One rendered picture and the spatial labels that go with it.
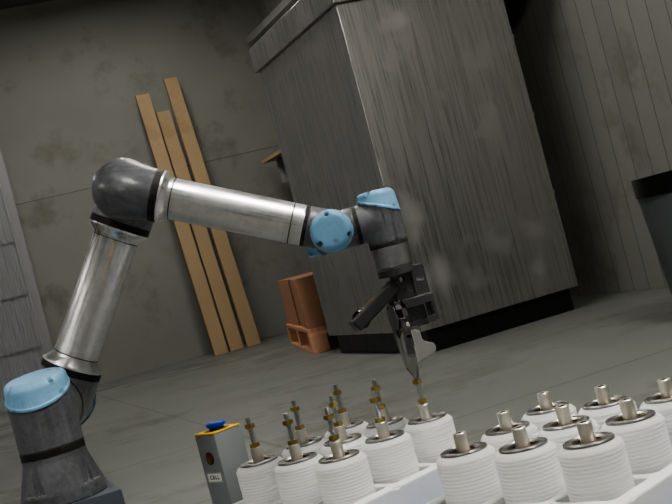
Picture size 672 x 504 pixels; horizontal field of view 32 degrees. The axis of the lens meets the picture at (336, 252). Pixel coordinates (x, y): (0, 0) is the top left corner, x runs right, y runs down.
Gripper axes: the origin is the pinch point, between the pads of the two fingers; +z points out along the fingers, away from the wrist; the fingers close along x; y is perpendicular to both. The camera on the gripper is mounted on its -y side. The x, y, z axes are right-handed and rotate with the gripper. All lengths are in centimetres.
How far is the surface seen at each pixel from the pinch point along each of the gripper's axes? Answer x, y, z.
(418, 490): -14.0, -7.4, 19.0
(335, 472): -16.8, -21.4, 11.1
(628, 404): -53, 19, 7
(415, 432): -3.1, -2.9, 10.8
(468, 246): 335, 119, -11
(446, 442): -4.6, 2.1, 14.0
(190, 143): 791, 39, -147
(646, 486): -64, 14, 17
